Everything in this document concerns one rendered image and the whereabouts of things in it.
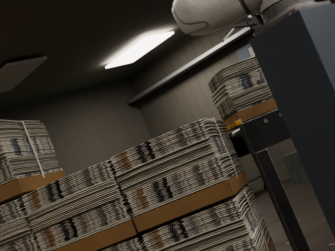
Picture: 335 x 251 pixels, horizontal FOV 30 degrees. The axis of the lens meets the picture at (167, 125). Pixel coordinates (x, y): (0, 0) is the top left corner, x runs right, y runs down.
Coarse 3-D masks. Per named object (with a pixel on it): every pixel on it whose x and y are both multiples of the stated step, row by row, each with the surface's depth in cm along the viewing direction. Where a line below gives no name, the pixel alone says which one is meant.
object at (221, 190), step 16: (240, 176) 190; (208, 192) 167; (224, 192) 166; (160, 208) 170; (176, 208) 169; (192, 208) 168; (128, 224) 172; (144, 224) 171; (80, 240) 175; (96, 240) 174; (112, 240) 173
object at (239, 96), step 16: (240, 64) 245; (256, 64) 245; (224, 80) 243; (240, 80) 244; (256, 80) 244; (224, 96) 250; (240, 96) 243; (256, 96) 243; (272, 96) 244; (224, 112) 259
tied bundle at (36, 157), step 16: (0, 128) 185; (16, 128) 196; (32, 128) 207; (0, 144) 181; (16, 144) 190; (32, 144) 201; (48, 144) 214; (0, 160) 181; (16, 160) 185; (32, 160) 197; (48, 160) 209; (0, 176) 181; (16, 176) 180
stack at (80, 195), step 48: (144, 144) 172; (192, 144) 168; (48, 192) 177; (96, 192) 174; (144, 192) 171; (192, 192) 168; (240, 192) 185; (0, 240) 180; (48, 240) 177; (144, 240) 172; (192, 240) 169; (240, 240) 166
